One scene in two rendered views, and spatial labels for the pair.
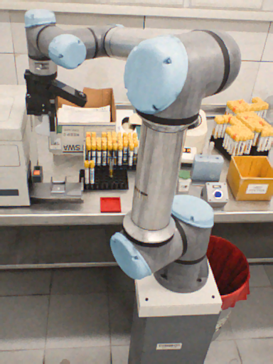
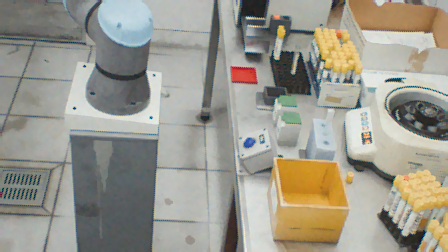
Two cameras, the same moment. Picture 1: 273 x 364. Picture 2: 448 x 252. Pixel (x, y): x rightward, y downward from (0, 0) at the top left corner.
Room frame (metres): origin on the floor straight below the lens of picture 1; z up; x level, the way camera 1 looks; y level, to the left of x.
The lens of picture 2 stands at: (0.99, -1.27, 1.76)
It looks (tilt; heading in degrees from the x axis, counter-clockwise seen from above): 38 degrees down; 91
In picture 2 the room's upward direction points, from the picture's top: 8 degrees clockwise
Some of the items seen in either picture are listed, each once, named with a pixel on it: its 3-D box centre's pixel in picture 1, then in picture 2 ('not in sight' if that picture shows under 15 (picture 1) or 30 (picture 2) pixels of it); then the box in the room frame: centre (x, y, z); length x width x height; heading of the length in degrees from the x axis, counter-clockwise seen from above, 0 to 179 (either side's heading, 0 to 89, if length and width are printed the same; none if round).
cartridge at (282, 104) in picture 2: not in sight; (284, 111); (1.12, -0.10, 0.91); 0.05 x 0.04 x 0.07; 8
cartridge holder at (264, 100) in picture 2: not in sight; (275, 98); (1.10, -0.03, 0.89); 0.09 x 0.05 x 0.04; 6
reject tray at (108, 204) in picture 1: (110, 204); (243, 74); (1.01, 0.08, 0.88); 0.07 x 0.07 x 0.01; 8
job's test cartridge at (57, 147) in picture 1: (55, 139); not in sight; (1.03, 0.25, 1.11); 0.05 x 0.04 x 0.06; 7
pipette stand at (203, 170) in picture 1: (206, 169); (319, 151); (1.20, -0.25, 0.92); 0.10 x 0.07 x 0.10; 93
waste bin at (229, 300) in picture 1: (198, 293); not in sight; (1.19, -0.34, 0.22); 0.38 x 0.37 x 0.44; 98
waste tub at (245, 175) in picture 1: (251, 178); (306, 200); (1.17, -0.40, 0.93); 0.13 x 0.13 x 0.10; 8
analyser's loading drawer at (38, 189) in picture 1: (51, 187); (254, 25); (1.02, 0.27, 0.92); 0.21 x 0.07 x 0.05; 98
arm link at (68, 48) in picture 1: (67, 46); not in sight; (0.96, 0.19, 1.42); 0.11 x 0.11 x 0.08; 41
